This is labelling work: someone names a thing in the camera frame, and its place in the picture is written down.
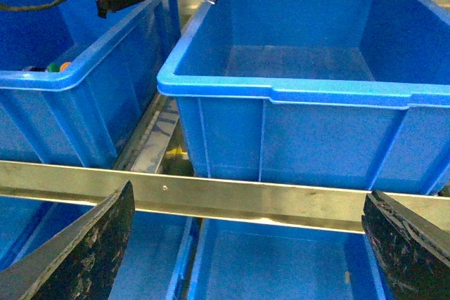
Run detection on metal shelf front bar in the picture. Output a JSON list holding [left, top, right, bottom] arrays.
[[0, 159, 450, 235]]

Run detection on lower right blue bin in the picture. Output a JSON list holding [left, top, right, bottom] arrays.
[[187, 219, 393, 299]]

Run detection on green button lying sideways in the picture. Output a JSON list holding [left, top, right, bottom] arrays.
[[46, 63, 60, 72]]

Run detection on right blue plastic bin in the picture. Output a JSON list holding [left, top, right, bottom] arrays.
[[157, 0, 449, 195]]

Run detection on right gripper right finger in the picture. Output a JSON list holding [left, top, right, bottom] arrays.
[[361, 191, 449, 299]]

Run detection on metal roller rail centre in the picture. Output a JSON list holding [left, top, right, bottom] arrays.
[[113, 94, 179, 174]]

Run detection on lower left blue bin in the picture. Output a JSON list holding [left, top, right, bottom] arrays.
[[1, 197, 198, 299]]

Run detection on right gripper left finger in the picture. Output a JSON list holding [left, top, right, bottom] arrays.
[[1, 182, 135, 299]]

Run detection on blue plastic bin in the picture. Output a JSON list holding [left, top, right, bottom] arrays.
[[1, 0, 181, 169], [157, 0, 449, 195]]

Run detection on left blue plastic bin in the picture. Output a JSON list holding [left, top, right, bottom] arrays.
[[1, 0, 181, 169]]

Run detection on orange yellow button lying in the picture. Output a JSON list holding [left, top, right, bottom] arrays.
[[59, 62, 71, 72]]

